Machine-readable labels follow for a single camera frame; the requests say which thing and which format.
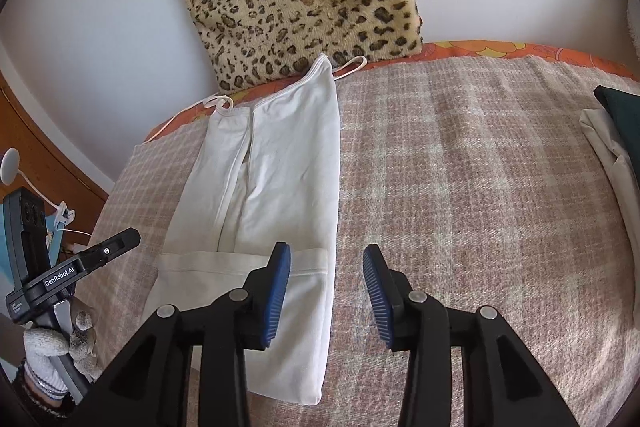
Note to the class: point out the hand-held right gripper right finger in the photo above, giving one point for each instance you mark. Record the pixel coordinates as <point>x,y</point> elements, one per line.
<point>377,297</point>

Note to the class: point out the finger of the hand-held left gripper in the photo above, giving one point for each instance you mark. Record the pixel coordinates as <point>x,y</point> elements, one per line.
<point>115,244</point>

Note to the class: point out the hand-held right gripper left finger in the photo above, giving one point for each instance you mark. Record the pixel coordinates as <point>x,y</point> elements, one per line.
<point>277,297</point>

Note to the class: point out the white camisole top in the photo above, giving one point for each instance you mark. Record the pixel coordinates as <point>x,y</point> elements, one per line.
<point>290,157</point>

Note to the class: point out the person's left forearm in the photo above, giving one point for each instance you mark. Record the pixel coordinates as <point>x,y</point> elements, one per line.
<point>40,404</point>

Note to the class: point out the person's left hand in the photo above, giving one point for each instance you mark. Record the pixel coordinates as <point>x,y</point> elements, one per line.
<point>42,347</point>

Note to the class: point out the blue chair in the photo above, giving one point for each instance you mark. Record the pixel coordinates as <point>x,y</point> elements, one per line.
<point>54,234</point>

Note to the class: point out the white clip-on lamp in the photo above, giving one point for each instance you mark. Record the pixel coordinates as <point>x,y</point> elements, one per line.
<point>9,167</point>

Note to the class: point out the pink plaid blanket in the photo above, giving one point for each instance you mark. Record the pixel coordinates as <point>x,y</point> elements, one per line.
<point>475,182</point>

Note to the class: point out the white folded garment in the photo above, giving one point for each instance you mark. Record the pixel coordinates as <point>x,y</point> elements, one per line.
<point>607,157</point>

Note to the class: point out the orange bed sheet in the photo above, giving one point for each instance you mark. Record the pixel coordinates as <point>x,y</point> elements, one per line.
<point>500,48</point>

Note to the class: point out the dark green folded garment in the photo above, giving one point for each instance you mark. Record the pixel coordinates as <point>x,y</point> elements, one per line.
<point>622,117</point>

